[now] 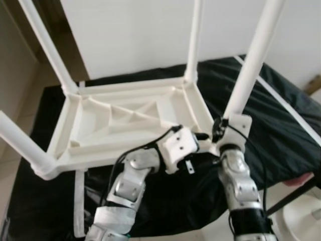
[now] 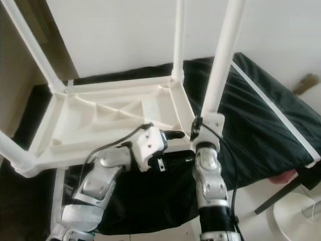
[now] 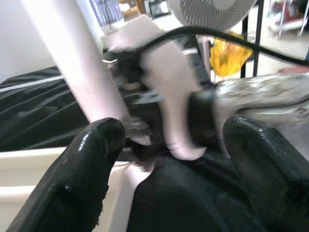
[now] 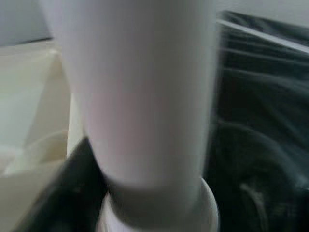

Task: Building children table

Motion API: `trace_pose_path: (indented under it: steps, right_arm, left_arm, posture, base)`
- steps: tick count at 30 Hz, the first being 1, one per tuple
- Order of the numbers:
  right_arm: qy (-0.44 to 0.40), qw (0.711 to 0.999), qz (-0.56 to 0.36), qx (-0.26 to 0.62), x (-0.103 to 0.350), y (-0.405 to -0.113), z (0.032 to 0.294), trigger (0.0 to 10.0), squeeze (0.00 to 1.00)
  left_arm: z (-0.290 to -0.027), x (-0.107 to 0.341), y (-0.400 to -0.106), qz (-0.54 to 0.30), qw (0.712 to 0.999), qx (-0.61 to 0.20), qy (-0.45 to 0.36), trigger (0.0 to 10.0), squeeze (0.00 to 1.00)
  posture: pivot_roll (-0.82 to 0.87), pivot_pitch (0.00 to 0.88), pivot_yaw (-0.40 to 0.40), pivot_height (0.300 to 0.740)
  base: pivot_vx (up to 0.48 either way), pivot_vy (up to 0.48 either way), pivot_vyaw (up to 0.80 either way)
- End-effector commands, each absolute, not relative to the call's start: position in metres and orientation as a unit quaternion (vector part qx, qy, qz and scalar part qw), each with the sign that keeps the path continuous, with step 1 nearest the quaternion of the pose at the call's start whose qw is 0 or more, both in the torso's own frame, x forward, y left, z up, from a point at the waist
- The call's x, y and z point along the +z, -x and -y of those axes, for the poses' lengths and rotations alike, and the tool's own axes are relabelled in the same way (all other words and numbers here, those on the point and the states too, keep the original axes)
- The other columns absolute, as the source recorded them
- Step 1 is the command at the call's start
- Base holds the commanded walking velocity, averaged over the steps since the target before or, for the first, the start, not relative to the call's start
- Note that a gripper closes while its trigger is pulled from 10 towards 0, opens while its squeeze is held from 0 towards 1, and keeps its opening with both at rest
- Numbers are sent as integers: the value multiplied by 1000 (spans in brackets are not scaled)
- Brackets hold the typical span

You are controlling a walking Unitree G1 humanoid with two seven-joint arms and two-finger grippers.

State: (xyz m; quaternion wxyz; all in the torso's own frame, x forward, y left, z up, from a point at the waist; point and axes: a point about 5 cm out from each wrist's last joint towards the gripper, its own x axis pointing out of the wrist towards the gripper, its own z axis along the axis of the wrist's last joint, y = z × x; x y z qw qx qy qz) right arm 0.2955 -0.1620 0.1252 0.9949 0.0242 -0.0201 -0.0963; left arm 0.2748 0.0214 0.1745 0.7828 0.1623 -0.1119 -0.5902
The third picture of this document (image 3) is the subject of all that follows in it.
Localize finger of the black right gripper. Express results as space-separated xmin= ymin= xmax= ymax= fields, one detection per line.
xmin=125 ymin=137 xmax=162 ymax=170

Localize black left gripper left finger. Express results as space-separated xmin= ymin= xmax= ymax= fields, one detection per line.
xmin=4 ymin=117 xmax=126 ymax=232

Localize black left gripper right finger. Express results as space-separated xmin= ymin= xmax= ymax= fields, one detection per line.
xmin=222 ymin=116 xmax=309 ymax=232

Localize cream plastic table top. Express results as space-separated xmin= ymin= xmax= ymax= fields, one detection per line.
xmin=0 ymin=146 xmax=155 ymax=232

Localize white plastic table leg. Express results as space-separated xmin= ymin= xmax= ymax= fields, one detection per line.
xmin=20 ymin=0 xmax=128 ymax=124

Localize black table cloth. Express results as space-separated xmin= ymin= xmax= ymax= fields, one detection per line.
xmin=0 ymin=66 xmax=266 ymax=232

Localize yellow plastic bag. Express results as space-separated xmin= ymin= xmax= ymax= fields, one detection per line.
xmin=209 ymin=38 xmax=253 ymax=77

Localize white standing fan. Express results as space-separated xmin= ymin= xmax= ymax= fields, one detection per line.
xmin=169 ymin=0 xmax=258 ymax=32

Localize black metal stand leg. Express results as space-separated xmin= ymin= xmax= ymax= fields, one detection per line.
xmin=240 ymin=0 xmax=265 ymax=78

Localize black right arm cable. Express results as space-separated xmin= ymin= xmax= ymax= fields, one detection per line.
xmin=142 ymin=26 xmax=309 ymax=65

